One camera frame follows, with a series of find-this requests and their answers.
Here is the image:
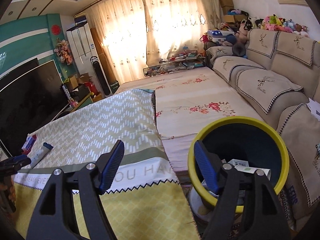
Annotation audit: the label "blue white toothpaste tube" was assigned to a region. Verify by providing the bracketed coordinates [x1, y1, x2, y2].
[30, 142, 54, 168]

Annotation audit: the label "green tea box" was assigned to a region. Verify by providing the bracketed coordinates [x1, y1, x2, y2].
[228, 159, 271, 180]

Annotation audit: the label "yellow rimmed black trash bin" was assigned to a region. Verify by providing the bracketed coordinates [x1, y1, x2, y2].
[188, 116, 289, 219]

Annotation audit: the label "blue card box on red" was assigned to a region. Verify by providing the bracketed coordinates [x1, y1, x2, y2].
[21, 135, 37, 155]

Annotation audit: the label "yellow green tablecloth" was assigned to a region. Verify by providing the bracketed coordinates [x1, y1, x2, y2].
[14, 88, 199, 239]

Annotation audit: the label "floral beige bed sheet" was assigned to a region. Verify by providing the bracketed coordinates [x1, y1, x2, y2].
[117, 67, 261, 173]

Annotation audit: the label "large black television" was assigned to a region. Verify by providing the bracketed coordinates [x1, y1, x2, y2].
[1, 60, 68, 156]

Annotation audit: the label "red fire extinguisher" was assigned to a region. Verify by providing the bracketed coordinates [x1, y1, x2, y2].
[84, 81, 100, 96]

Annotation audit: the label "black tower fan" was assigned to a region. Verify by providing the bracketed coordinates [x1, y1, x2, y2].
[90, 56, 112, 97]

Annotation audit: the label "low glass table with books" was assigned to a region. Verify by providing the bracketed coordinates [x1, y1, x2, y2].
[143, 51, 206, 77]

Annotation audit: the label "beige sofa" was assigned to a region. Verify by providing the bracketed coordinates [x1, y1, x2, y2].
[206, 29, 319, 220]

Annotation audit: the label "artificial flower bouquet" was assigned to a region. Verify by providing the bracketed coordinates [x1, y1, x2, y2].
[54, 38, 73, 65]

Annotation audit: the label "cream embroidered curtains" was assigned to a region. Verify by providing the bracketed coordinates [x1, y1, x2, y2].
[84, 0, 221, 83]

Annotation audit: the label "pile of plush toys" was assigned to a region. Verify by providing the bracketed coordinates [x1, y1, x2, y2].
[222, 14, 310, 38]

